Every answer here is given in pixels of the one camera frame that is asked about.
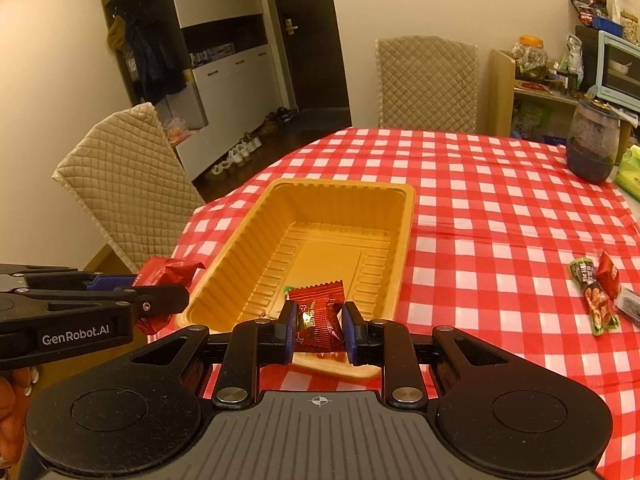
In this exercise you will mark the row of shoes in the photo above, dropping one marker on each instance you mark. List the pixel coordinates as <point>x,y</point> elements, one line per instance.
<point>240,150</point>

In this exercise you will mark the pale blue toaster oven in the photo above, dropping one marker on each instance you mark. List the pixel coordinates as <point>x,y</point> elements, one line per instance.
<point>620,70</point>

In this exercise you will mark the yellow hanging cloth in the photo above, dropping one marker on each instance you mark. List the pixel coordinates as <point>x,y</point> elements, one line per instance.
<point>116,35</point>

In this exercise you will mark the red packet with white label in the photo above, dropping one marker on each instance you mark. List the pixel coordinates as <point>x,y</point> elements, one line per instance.
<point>609,275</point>

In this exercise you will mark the dark glass jar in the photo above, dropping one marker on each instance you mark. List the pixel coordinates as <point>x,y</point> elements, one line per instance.
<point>592,155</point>

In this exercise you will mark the person's left hand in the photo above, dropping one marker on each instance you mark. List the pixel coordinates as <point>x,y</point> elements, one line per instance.
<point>11,420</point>

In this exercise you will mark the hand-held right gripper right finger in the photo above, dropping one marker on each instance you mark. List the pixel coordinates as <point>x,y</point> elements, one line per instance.
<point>350,335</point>

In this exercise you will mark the blue box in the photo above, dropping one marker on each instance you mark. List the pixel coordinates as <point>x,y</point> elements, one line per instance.
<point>607,26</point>

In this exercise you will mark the dark door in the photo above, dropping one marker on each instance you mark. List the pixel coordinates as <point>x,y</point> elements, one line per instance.
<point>310,35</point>

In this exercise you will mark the large red candy packet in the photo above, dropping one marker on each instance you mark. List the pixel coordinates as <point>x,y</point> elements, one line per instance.
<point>167,272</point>

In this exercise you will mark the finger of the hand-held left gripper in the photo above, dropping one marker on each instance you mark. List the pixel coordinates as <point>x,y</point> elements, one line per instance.
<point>160,300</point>
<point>110,282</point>

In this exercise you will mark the long green red sausage snack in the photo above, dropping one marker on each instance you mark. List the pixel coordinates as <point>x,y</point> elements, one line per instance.
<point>595,300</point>

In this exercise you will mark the clear bag of nuts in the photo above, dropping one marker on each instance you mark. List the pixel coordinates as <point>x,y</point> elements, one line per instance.
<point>627,15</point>

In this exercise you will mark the white cabinet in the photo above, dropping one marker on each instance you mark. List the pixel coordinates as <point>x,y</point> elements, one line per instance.
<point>220,90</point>

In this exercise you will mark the clear bag of oranges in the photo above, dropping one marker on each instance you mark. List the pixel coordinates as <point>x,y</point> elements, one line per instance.
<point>177,130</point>

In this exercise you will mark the orange plastic tray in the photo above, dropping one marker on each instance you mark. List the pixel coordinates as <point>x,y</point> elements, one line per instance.
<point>325,240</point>

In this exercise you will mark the dark snack bag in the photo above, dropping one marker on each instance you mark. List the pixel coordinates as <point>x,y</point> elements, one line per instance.
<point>587,2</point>

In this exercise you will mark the wooden shelf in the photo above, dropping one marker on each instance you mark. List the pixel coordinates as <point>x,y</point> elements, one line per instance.
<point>500,95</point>

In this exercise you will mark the quilted beige chair back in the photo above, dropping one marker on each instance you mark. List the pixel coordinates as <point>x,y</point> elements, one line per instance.
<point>425,85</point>

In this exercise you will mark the plastic jar with orange lid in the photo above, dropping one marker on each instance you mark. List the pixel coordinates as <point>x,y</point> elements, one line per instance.
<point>530,57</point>

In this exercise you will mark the green white snack bag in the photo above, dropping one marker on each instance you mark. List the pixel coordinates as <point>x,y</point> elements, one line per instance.
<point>572,60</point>

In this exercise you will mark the red white patterned candy packet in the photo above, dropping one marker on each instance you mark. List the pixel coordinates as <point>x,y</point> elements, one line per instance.
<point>317,320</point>

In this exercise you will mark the dark hanging coat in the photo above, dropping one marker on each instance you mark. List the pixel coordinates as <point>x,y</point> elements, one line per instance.
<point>155,60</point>

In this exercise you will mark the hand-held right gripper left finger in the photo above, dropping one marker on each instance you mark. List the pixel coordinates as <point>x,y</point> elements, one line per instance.
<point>287,335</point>

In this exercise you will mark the green tissue pack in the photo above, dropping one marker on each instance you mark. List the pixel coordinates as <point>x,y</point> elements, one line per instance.
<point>630,170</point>

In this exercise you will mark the red white checkered tablecloth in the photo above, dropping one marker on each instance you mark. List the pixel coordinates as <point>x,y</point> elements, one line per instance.
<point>475,220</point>

